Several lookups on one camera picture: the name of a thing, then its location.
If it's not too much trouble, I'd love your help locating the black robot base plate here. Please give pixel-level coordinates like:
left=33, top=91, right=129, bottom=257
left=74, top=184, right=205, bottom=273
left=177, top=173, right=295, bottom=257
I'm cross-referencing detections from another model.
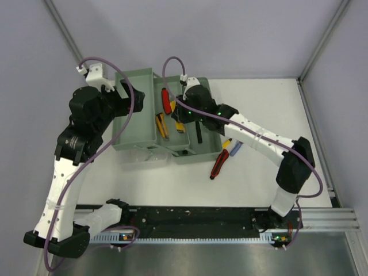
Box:
left=118, top=206, right=301, bottom=230

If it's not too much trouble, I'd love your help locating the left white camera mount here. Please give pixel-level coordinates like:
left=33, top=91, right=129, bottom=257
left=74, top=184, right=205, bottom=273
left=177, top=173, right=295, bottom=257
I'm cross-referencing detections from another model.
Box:
left=76, top=63, right=115, bottom=92

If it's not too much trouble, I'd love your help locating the yellow utility knife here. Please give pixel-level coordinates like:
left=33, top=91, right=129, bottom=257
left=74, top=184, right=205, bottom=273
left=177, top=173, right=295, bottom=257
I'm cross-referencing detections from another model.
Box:
left=170, top=101, right=186, bottom=134

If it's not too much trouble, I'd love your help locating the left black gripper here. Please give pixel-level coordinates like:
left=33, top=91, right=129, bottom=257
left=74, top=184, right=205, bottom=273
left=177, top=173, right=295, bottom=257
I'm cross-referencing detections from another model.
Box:
left=94, top=79, right=144, bottom=133

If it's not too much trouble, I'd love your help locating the aluminium frame rail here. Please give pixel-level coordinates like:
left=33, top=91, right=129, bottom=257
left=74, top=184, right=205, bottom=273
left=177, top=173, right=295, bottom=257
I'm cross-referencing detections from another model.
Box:
left=74, top=208, right=362, bottom=232

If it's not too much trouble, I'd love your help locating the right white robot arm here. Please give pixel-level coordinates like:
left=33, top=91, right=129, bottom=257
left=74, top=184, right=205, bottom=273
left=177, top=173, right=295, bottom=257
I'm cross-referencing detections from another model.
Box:
left=173, top=78, right=315, bottom=228

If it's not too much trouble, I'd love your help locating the black handle hammer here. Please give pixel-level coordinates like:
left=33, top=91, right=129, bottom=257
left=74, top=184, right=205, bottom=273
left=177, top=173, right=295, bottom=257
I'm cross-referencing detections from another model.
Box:
left=195, top=121, right=203, bottom=144

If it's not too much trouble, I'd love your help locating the green cantilever tool box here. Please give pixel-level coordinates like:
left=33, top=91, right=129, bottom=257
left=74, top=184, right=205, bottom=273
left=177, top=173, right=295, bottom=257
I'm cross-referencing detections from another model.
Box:
left=112, top=68, right=222, bottom=164

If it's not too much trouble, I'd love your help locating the small red utility knife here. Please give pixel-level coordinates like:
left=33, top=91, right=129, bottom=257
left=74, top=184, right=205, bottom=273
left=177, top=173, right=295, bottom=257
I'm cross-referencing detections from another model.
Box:
left=161, top=88, right=175, bottom=115

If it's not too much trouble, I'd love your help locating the large red utility knife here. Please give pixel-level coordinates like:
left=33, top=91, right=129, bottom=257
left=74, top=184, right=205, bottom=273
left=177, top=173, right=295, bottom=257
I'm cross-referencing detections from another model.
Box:
left=209, top=149, right=229, bottom=180

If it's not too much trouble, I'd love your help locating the blue red precision screwdriver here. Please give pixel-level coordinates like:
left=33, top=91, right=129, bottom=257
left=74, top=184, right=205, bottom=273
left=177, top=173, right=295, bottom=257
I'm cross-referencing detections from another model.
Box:
left=229, top=141, right=243, bottom=157

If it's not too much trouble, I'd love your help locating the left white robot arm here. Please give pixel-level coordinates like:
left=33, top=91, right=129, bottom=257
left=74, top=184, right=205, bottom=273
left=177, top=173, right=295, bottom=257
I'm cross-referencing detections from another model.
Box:
left=24, top=80, right=145, bottom=259

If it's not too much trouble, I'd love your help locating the yellow handle screwdriver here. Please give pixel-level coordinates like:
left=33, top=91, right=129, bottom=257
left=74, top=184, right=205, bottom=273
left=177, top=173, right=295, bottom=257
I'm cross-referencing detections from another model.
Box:
left=222, top=138, right=232, bottom=149

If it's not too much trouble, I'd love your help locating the grey slotted cable duct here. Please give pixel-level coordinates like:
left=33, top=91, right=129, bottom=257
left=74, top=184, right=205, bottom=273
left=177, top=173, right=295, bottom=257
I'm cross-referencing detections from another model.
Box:
left=90, top=232, right=275, bottom=244

